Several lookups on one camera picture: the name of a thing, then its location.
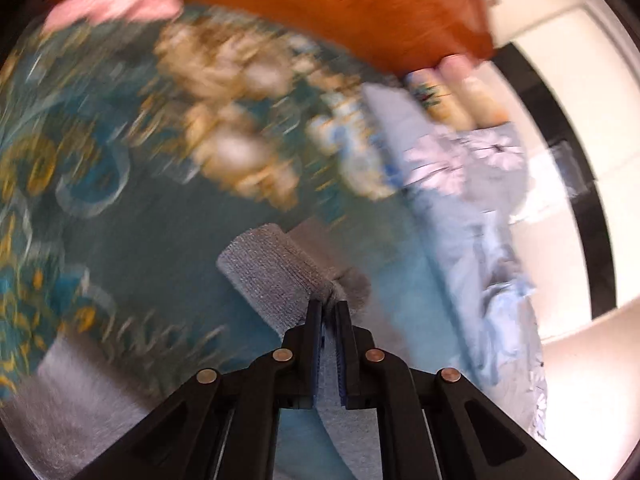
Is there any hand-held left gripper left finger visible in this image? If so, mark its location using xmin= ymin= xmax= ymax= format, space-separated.
xmin=75 ymin=300 xmax=323 ymax=480

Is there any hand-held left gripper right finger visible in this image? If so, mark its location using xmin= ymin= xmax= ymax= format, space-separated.
xmin=335 ymin=301 xmax=576 ymax=480

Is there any grey knit sweater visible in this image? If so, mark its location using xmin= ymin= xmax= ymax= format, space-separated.
xmin=5 ymin=222 xmax=401 ymax=480

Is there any light blue crumpled cloth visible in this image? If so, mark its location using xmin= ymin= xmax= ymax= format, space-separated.
xmin=475 ymin=260 xmax=538 ymax=376

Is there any grey-blue daisy print quilt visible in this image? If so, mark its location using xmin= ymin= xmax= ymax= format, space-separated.
xmin=360 ymin=85 xmax=548 ymax=441

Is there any teal floral blanket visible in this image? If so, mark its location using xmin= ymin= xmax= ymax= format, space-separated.
xmin=0 ymin=2 xmax=451 ymax=411

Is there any floral pillow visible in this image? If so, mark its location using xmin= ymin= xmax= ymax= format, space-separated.
xmin=437 ymin=55 xmax=511 ymax=128
xmin=405 ymin=69 xmax=451 ymax=121

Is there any carved wooden headboard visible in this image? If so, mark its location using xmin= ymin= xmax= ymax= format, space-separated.
xmin=180 ymin=0 xmax=496 ymax=81

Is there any glossy white wardrobe black stripe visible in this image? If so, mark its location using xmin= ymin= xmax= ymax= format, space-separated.
xmin=492 ymin=2 xmax=636 ymax=476

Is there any pink checked cloth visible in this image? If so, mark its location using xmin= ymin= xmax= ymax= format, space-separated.
xmin=42 ymin=0 xmax=186 ymax=36

